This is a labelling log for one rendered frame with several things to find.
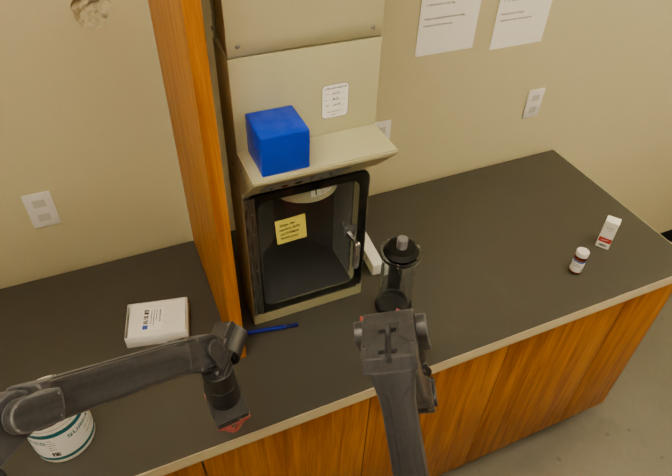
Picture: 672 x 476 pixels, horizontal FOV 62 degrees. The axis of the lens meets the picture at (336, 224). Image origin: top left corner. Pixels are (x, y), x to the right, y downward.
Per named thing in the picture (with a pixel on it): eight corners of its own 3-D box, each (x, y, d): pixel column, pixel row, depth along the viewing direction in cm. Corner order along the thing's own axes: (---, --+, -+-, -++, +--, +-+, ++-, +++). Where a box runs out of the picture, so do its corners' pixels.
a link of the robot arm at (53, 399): (-50, 451, 65) (14, 447, 61) (-56, 401, 65) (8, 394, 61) (186, 366, 105) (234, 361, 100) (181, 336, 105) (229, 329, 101)
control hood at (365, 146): (239, 189, 123) (235, 151, 116) (372, 159, 133) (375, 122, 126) (255, 222, 115) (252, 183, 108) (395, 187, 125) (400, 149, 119)
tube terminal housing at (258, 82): (229, 264, 171) (195, 11, 120) (328, 238, 181) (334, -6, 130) (254, 325, 154) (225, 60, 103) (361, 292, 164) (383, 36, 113)
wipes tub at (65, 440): (34, 421, 131) (11, 385, 121) (93, 402, 135) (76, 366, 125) (36, 472, 122) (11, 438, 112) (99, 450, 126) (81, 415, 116)
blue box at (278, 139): (247, 151, 116) (244, 113, 111) (293, 141, 120) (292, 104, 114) (262, 178, 110) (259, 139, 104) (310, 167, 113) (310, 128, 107)
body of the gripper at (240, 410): (233, 375, 116) (228, 354, 111) (250, 416, 109) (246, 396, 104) (202, 388, 114) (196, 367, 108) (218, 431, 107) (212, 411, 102)
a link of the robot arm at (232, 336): (167, 357, 100) (207, 352, 96) (189, 306, 108) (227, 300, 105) (203, 393, 107) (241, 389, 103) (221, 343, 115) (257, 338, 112)
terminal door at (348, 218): (256, 313, 151) (245, 196, 124) (359, 282, 160) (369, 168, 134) (257, 315, 150) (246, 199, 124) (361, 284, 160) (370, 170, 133)
